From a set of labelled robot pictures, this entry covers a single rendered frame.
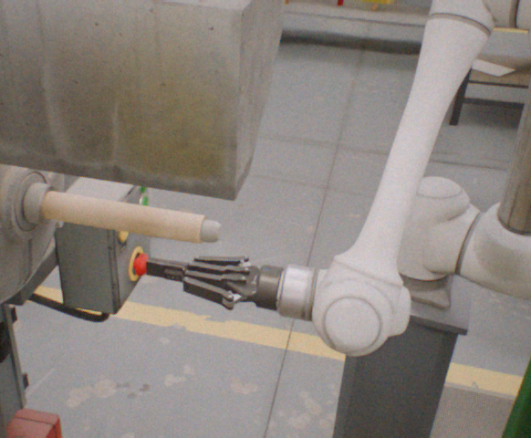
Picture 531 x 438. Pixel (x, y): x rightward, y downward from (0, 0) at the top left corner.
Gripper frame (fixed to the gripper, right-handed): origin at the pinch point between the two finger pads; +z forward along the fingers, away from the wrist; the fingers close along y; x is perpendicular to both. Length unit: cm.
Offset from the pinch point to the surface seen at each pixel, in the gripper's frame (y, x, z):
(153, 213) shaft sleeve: -27.4, 29.3, -8.5
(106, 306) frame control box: -8.0, -3.5, 7.7
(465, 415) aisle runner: 74, -97, -77
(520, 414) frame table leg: 3, -21, -64
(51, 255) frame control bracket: -8.7, 6.0, 15.8
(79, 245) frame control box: -7.9, 8.2, 11.3
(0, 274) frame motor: -32.5, 21.3, 7.6
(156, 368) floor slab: 67, -98, 29
